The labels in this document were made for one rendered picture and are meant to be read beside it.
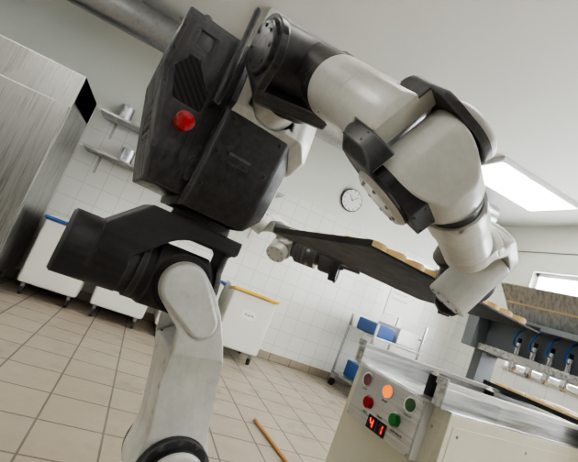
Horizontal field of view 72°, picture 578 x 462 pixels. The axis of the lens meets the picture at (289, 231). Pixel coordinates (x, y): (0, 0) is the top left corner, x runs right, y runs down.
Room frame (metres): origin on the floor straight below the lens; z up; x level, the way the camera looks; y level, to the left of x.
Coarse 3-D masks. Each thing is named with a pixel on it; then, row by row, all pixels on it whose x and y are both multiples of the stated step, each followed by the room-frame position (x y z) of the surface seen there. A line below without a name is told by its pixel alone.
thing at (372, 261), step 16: (304, 240) 0.99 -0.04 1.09; (320, 240) 0.88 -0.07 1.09; (336, 240) 0.81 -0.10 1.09; (352, 240) 0.76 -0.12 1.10; (368, 240) 0.72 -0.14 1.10; (336, 256) 1.05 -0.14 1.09; (352, 256) 0.92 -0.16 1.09; (368, 256) 0.83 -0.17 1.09; (384, 256) 0.75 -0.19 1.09; (368, 272) 1.14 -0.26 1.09; (384, 272) 0.99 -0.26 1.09; (400, 272) 0.88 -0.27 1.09; (416, 272) 0.80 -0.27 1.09; (400, 288) 1.22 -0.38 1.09; (416, 288) 1.06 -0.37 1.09; (480, 304) 0.89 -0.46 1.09; (496, 320) 1.06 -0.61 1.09; (512, 320) 0.94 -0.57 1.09
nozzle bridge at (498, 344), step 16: (480, 320) 1.69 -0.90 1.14; (464, 336) 1.72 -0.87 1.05; (480, 336) 1.71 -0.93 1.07; (496, 336) 1.68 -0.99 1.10; (512, 336) 1.63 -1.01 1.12; (528, 336) 1.57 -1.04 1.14; (544, 336) 1.53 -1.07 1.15; (560, 336) 1.41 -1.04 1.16; (576, 336) 1.36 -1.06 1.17; (480, 352) 1.75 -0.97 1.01; (496, 352) 1.62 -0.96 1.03; (512, 352) 1.61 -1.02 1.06; (528, 352) 1.56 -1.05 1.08; (544, 352) 1.51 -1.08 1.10; (560, 352) 1.47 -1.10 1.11; (576, 352) 1.42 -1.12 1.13; (480, 368) 1.75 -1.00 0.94; (544, 368) 1.45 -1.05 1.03; (560, 368) 1.45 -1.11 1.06; (576, 368) 1.41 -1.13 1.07; (576, 384) 1.36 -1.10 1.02
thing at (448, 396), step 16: (448, 384) 0.93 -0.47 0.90; (432, 400) 0.96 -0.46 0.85; (448, 400) 0.94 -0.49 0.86; (464, 400) 0.97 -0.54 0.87; (480, 400) 1.00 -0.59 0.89; (496, 400) 1.03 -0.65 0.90; (480, 416) 1.01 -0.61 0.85; (496, 416) 1.04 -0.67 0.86; (512, 416) 1.07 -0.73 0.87; (528, 416) 1.10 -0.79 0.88; (544, 416) 1.14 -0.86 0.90; (528, 432) 1.11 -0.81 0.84; (544, 432) 1.15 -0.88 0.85; (560, 432) 1.19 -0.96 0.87; (576, 432) 1.23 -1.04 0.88
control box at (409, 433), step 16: (368, 368) 1.16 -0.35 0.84; (384, 384) 1.09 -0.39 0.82; (400, 384) 1.08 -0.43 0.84; (352, 400) 1.17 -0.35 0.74; (384, 400) 1.07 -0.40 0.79; (400, 400) 1.03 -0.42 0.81; (416, 400) 0.99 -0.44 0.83; (352, 416) 1.16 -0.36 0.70; (368, 416) 1.10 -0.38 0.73; (384, 416) 1.06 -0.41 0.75; (400, 416) 1.02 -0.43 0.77; (416, 416) 0.98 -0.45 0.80; (384, 432) 1.04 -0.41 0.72; (400, 432) 1.01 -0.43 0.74; (416, 432) 0.97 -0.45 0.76; (400, 448) 0.99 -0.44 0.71; (416, 448) 0.98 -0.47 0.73
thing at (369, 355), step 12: (360, 348) 1.21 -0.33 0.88; (372, 348) 1.20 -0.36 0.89; (360, 360) 1.19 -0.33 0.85; (372, 360) 1.21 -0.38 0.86; (384, 360) 1.23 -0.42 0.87; (396, 360) 1.25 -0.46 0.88; (408, 360) 1.28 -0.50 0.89; (396, 372) 1.26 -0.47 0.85; (408, 372) 1.29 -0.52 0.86; (420, 372) 1.31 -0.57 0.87; (444, 372) 1.36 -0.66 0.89; (468, 384) 1.43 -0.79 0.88; (480, 384) 1.46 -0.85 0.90; (504, 396) 1.54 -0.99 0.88; (528, 408) 1.62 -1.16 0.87; (564, 420) 1.76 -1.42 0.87
